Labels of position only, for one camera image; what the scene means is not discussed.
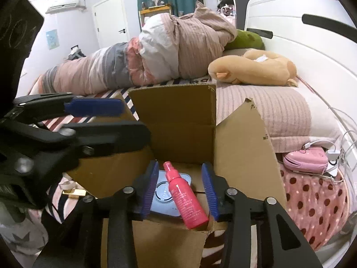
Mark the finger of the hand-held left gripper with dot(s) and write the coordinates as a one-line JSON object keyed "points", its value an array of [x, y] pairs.
{"points": [[111, 137], [94, 107]]}

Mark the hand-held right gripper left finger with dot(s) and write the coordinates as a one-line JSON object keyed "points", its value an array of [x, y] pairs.
{"points": [[149, 191]]}

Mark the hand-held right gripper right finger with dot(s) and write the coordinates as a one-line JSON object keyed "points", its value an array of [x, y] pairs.
{"points": [[209, 194]]}

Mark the pink spray bottle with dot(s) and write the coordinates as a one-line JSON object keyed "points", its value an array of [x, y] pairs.
{"points": [[185, 201]]}

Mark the brown cardboard box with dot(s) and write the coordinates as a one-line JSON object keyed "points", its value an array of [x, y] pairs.
{"points": [[173, 117]]}

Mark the pale blue plastic case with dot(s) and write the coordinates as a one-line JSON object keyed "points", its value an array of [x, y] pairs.
{"points": [[163, 198]]}

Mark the striped bed sheet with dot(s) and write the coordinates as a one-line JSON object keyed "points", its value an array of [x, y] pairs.
{"points": [[55, 122]]}

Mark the dark bag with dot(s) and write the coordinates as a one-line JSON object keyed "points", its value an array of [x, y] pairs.
{"points": [[76, 53]]}

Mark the clear tape roll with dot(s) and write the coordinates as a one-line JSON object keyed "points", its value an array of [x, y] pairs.
{"points": [[67, 185]]}

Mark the gold rectangular box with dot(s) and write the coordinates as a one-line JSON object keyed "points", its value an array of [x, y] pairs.
{"points": [[75, 193]]}

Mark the white air conditioner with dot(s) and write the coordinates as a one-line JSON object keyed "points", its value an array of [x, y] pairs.
{"points": [[65, 5]]}

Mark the white door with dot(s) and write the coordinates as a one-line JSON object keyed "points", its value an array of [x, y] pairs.
{"points": [[111, 22]]}

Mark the rolled pink striped quilt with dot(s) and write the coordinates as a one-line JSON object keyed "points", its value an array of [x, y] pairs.
{"points": [[173, 47]]}

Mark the pink zip pouch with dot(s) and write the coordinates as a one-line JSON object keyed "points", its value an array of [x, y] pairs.
{"points": [[305, 160]]}

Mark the pink polka dot blanket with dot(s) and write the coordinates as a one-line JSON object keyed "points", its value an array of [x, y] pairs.
{"points": [[315, 209]]}

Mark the pink striped pillow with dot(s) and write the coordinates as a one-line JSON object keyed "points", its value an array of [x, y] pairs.
{"points": [[284, 111]]}

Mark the yellow side table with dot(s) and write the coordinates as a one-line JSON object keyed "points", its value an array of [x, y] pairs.
{"points": [[154, 10]]}

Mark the white charger plug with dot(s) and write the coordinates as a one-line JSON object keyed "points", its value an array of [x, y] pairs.
{"points": [[332, 156]]}

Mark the grey star print blanket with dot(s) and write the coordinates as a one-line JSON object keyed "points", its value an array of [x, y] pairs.
{"points": [[19, 229]]}

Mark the tan plush toy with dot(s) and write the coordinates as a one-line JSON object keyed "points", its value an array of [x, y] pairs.
{"points": [[251, 68]]}

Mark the green pillow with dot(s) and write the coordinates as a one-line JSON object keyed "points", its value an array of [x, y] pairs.
{"points": [[245, 40]]}

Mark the white padded headboard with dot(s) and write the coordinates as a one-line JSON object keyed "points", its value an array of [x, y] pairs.
{"points": [[306, 47]]}

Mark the pale blue wall poster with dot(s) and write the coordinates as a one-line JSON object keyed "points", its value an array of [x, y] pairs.
{"points": [[52, 39]]}

